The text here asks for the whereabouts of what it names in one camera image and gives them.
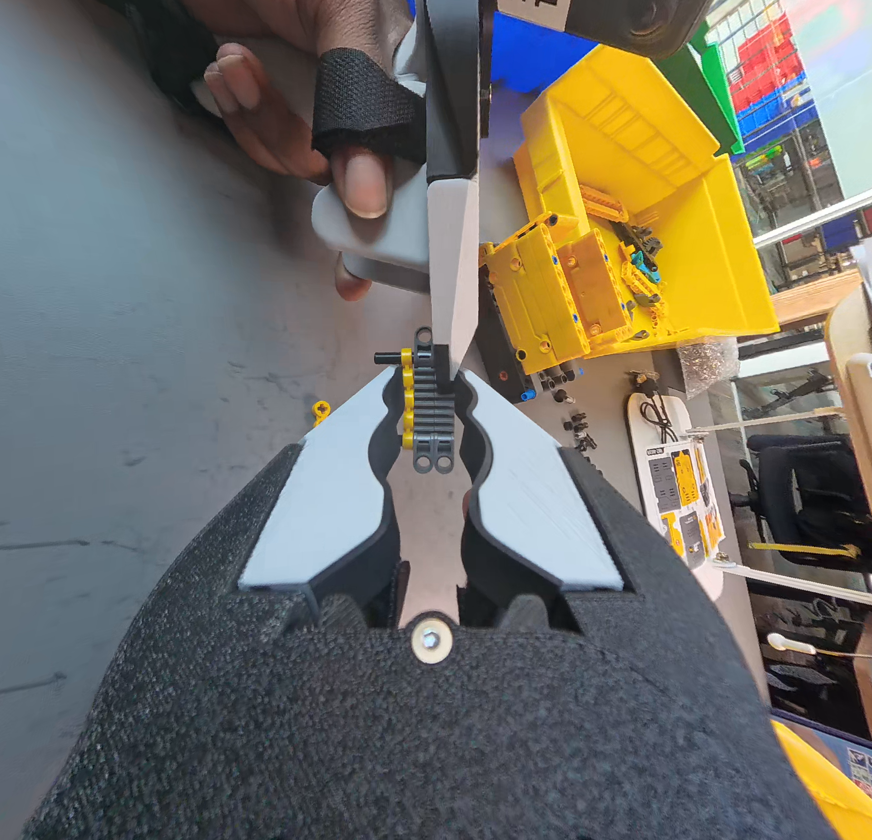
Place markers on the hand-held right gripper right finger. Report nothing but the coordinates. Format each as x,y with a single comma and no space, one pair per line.
545,513

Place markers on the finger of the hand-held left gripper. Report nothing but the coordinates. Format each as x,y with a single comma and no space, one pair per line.
453,254
395,276

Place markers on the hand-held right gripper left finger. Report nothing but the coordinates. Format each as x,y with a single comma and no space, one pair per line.
320,513

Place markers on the black lego axle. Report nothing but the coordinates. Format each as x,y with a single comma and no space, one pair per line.
388,358

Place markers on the yellow black lego model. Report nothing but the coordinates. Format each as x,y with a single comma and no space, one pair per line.
538,288

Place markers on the yellow lego beam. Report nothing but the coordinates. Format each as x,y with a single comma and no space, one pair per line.
407,397
320,411

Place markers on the yellow plastic bin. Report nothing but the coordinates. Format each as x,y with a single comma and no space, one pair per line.
817,792
715,254

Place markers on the pile of small lego pins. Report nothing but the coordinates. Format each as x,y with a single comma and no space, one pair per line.
579,423

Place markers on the lego sticker sheet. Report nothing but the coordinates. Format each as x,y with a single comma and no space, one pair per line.
685,499

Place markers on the black lego beam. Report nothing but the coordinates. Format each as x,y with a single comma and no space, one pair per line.
637,237

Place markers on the yellow lego connector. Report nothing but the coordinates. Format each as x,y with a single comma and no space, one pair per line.
637,284

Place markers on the teal lego piece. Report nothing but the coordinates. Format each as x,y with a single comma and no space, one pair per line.
644,265

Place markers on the person's left hand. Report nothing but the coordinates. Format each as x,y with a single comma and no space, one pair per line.
306,2

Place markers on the blue plastic bin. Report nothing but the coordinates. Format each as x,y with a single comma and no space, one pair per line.
538,56

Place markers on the instruction booklet on stand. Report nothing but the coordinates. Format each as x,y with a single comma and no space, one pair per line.
657,513

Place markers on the clear bubble wrap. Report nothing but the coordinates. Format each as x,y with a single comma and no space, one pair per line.
708,366

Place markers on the black office chair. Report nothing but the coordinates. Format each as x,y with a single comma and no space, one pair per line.
804,492

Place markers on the green plastic bin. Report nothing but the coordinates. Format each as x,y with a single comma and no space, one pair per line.
708,97

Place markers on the stack of red crates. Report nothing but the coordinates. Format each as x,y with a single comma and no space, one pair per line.
766,63

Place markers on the stack of blue crates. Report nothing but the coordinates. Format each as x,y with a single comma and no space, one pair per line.
776,117

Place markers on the orange lego frame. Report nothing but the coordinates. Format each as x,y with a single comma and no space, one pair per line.
603,204

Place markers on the wooden post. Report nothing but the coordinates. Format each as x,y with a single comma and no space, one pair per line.
811,301

